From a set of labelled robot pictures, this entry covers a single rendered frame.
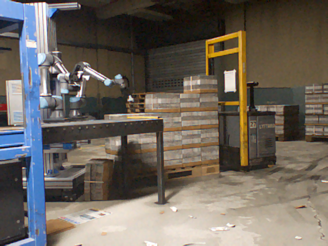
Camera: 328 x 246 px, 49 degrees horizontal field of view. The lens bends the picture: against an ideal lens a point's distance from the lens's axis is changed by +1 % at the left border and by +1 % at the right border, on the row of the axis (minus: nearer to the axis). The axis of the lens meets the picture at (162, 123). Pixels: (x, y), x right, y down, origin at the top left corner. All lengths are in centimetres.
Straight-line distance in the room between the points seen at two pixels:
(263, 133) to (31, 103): 353
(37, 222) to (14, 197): 20
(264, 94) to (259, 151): 580
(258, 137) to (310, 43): 567
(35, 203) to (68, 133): 59
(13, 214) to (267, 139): 367
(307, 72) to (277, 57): 96
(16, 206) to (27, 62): 87
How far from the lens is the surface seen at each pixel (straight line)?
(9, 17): 232
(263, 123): 511
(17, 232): 246
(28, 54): 232
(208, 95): 466
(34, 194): 236
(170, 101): 434
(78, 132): 272
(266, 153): 519
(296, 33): 1056
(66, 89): 349
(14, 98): 410
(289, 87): 1047
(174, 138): 436
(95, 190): 365
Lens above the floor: 93
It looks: 3 degrees down
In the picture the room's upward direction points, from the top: 2 degrees counter-clockwise
